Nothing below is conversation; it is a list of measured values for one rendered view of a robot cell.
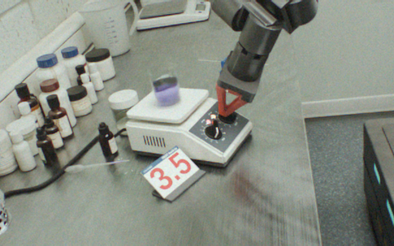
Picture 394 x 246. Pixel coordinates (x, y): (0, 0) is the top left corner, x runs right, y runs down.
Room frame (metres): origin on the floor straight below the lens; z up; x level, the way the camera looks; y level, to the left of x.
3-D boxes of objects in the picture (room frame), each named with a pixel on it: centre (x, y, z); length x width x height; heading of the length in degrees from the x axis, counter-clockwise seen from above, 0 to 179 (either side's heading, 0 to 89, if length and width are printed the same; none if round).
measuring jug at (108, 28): (1.46, 0.19, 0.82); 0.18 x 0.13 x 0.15; 116
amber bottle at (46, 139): (0.83, 0.29, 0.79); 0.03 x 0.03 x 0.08
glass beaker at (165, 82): (0.80, 0.04, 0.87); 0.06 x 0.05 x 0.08; 23
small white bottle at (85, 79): (1.09, 0.23, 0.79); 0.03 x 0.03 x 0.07
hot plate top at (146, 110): (0.81, 0.04, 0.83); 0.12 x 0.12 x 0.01; 56
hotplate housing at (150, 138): (0.80, 0.02, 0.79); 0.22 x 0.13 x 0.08; 56
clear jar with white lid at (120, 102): (0.90, 0.13, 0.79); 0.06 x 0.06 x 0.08
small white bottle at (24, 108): (0.94, 0.34, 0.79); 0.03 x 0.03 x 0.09
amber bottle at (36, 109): (1.00, 0.35, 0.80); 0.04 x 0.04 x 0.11
